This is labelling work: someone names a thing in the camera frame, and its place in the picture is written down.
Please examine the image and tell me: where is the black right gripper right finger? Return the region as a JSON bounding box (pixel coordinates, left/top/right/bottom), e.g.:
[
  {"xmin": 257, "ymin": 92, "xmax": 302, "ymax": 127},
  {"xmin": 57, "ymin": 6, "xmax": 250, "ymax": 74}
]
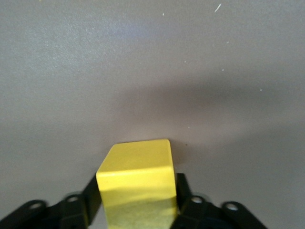
[{"xmin": 169, "ymin": 173, "xmax": 269, "ymax": 229}]

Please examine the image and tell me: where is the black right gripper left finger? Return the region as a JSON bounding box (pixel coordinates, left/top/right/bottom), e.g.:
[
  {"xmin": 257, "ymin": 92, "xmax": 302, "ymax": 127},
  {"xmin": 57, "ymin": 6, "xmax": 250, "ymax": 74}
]
[{"xmin": 0, "ymin": 176, "xmax": 103, "ymax": 229}]

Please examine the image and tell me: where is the yellow wooden block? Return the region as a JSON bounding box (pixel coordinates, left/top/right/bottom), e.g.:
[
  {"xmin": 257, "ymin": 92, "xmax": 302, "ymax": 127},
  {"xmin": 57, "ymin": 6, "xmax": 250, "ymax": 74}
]
[{"xmin": 95, "ymin": 138, "xmax": 179, "ymax": 229}]

